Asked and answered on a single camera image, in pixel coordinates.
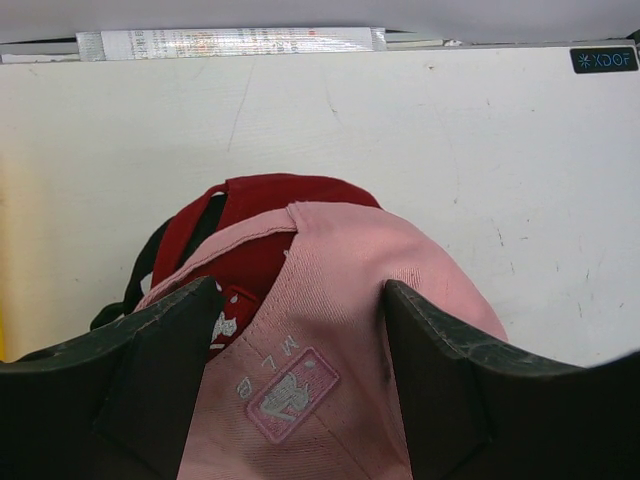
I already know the pink cap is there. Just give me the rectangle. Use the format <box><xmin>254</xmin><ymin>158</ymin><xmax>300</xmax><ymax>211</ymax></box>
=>
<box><xmin>142</xmin><ymin>202</ymin><xmax>506</xmax><ymax>479</ymax></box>

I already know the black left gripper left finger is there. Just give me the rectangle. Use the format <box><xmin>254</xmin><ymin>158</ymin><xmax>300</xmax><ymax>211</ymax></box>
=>
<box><xmin>1</xmin><ymin>277</ymin><xmax>223</xmax><ymax>479</ymax></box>

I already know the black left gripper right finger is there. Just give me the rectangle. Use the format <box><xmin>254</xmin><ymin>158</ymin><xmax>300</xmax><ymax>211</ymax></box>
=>
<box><xmin>383</xmin><ymin>281</ymin><xmax>639</xmax><ymax>479</ymax></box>

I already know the red LA cap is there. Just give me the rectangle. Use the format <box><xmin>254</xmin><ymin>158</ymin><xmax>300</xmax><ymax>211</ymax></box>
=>
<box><xmin>151</xmin><ymin>173</ymin><xmax>379</xmax><ymax>357</ymax></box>

